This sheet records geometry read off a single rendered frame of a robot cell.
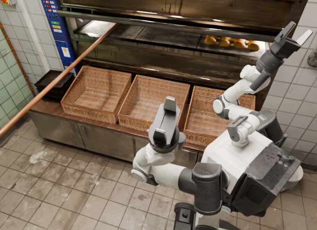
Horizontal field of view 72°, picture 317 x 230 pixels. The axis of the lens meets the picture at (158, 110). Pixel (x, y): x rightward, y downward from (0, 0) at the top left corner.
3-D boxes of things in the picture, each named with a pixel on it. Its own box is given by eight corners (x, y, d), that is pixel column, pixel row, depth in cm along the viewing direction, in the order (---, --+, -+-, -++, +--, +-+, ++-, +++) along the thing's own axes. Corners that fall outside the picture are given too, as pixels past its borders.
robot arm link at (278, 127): (262, 123, 112) (287, 132, 100) (250, 135, 111) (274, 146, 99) (254, 106, 107) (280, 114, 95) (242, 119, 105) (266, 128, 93)
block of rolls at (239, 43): (212, 20, 239) (212, 14, 235) (258, 25, 229) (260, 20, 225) (203, 44, 196) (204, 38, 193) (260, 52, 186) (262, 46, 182)
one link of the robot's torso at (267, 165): (279, 190, 106) (316, 143, 82) (240, 243, 89) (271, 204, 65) (228, 152, 122) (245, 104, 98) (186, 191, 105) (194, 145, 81)
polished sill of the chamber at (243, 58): (78, 35, 220) (77, 31, 218) (269, 63, 181) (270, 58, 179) (74, 37, 216) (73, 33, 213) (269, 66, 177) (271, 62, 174)
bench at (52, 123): (69, 113, 303) (56, 78, 263) (253, 156, 250) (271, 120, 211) (42, 143, 264) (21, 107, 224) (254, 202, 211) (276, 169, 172)
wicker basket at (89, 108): (88, 85, 252) (82, 64, 233) (134, 94, 241) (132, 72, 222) (63, 114, 218) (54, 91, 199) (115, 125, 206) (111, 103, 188)
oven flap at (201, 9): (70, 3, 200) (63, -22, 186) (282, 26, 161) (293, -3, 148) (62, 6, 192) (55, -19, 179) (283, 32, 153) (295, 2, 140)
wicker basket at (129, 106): (137, 95, 240) (136, 73, 221) (188, 105, 227) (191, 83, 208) (118, 126, 206) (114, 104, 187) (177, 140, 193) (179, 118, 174)
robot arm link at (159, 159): (156, 131, 70) (143, 143, 82) (159, 159, 67) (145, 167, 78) (174, 132, 73) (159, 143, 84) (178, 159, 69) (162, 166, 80)
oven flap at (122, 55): (80, 58, 231) (79, 38, 222) (260, 88, 192) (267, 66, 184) (77, 58, 227) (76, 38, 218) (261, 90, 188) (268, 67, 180)
